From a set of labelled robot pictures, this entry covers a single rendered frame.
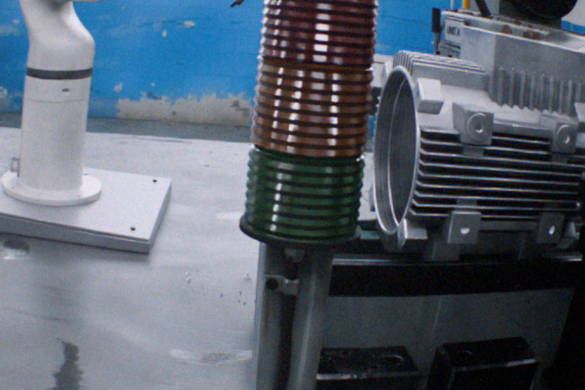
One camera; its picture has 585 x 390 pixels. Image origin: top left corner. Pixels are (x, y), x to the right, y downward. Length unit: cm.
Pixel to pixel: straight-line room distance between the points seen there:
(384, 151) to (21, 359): 45
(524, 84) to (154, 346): 45
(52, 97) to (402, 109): 54
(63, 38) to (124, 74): 536
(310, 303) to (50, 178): 76
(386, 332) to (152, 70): 578
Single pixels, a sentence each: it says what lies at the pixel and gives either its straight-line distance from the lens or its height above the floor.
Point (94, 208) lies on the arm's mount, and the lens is 112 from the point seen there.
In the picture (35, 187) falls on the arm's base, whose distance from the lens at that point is 115.
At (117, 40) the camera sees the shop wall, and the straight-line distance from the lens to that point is 644.
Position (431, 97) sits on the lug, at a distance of 65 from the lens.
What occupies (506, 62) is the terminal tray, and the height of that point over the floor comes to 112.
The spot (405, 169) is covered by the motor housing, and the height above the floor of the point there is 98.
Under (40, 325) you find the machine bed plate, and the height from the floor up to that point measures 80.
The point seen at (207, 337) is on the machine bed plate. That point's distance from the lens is 80.
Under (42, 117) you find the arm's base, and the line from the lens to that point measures 111.
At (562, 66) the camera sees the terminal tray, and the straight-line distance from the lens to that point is 73.
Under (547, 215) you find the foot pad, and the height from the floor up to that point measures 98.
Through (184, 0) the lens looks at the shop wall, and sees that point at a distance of 635.
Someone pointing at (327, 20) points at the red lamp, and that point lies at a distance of 37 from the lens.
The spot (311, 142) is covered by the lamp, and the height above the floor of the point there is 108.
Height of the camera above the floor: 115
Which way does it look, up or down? 13 degrees down
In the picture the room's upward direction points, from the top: 5 degrees clockwise
